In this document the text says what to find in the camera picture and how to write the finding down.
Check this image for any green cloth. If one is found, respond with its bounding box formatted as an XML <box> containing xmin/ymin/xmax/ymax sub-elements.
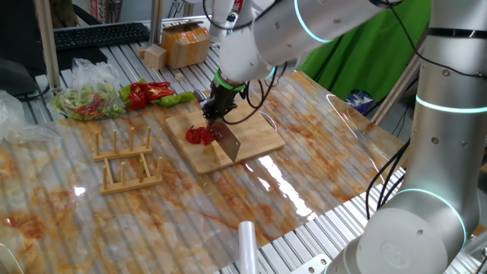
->
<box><xmin>298</xmin><ymin>0</ymin><xmax>433</xmax><ymax>102</ymax></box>

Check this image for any blue patterned bag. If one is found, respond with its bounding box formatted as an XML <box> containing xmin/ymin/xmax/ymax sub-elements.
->
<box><xmin>345</xmin><ymin>90</ymin><xmax>376</xmax><ymax>115</ymax></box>

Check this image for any long black gripper cable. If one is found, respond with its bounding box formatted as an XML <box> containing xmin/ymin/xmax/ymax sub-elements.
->
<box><xmin>222</xmin><ymin>62</ymin><xmax>288</xmax><ymax>126</ymax></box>

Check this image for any short looped black cable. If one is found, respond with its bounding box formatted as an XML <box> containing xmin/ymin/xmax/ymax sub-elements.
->
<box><xmin>245</xmin><ymin>79</ymin><xmax>266</xmax><ymax>110</ymax></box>

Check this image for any red pepper piece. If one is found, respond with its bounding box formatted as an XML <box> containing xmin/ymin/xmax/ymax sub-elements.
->
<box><xmin>199</xmin><ymin>126</ymin><xmax>218</xmax><ymax>147</ymax></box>

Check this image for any black office chair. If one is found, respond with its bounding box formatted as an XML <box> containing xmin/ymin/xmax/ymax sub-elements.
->
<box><xmin>0</xmin><ymin>0</ymin><xmax>54</xmax><ymax>98</ymax></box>

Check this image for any steel cleaver knife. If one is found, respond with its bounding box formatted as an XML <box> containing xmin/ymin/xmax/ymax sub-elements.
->
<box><xmin>193</xmin><ymin>89</ymin><xmax>243</xmax><ymax>164</ymax></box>

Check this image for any large green pepper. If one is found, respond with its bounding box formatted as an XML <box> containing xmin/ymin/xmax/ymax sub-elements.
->
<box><xmin>150</xmin><ymin>91</ymin><xmax>197</xmax><ymax>108</ymax></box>

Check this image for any small green pepper piece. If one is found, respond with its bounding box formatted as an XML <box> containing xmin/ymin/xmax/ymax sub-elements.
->
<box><xmin>118</xmin><ymin>78</ymin><xmax>148</xmax><ymax>103</ymax></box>

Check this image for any large wooden cube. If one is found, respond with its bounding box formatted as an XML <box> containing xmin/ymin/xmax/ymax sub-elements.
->
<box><xmin>143</xmin><ymin>43</ymin><xmax>168</xmax><ymax>72</ymax></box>

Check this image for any marble pattern plastic mat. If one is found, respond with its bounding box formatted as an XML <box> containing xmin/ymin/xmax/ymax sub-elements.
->
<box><xmin>0</xmin><ymin>71</ymin><xmax>414</xmax><ymax>274</ymax></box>

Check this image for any wooden peg rack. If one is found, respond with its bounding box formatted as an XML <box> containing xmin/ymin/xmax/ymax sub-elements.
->
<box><xmin>92</xmin><ymin>125</ymin><xmax>165</xmax><ymax>196</ymax></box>

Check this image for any aluminium frame post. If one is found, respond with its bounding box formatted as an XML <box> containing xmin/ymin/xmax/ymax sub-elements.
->
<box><xmin>149</xmin><ymin>0</ymin><xmax>164</xmax><ymax>46</ymax></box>
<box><xmin>371</xmin><ymin>49</ymin><xmax>423</xmax><ymax>126</ymax></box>
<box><xmin>33</xmin><ymin>0</ymin><xmax>62</xmax><ymax>92</ymax></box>

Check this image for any bag of chopped peppers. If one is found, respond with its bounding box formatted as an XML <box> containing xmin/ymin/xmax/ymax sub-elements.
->
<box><xmin>50</xmin><ymin>56</ymin><xmax>127</xmax><ymax>122</ymax></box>

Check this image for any black keyboard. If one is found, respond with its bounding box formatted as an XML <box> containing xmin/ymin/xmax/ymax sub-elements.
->
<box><xmin>53</xmin><ymin>21</ymin><xmax>151</xmax><ymax>53</ymax></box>

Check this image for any black cable bundle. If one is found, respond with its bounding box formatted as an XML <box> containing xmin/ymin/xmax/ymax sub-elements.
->
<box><xmin>364</xmin><ymin>139</ymin><xmax>412</xmax><ymax>220</ymax></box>

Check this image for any cut red chili slice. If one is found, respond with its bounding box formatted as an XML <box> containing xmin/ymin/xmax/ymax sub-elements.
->
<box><xmin>185</xmin><ymin>124</ymin><xmax>202</xmax><ymax>145</ymax></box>

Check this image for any bamboo cutting board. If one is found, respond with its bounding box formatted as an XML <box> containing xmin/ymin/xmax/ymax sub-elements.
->
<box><xmin>164</xmin><ymin>99</ymin><xmax>286</xmax><ymax>176</ymax></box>

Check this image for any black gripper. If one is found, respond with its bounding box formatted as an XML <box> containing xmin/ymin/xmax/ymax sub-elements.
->
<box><xmin>201</xmin><ymin>84</ymin><xmax>245</xmax><ymax>123</ymax></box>

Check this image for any white plastic roll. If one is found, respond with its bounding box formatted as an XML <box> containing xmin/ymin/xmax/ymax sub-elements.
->
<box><xmin>237</xmin><ymin>221</ymin><xmax>259</xmax><ymax>274</ymax></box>

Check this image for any taped cardboard box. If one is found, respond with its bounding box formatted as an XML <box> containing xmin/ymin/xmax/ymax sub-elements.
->
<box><xmin>160</xmin><ymin>21</ymin><xmax>212</xmax><ymax>70</ymax></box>

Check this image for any dark red pepper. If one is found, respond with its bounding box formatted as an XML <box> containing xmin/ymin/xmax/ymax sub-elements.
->
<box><xmin>130</xmin><ymin>81</ymin><xmax>172</xmax><ymax>95</ymax></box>

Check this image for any empty clear plastic bag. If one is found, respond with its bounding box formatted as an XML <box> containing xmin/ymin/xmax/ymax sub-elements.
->
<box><xmin>0</xmin><ymin>89</ymin><xmax>62</xmax><ymax>145</ymax></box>

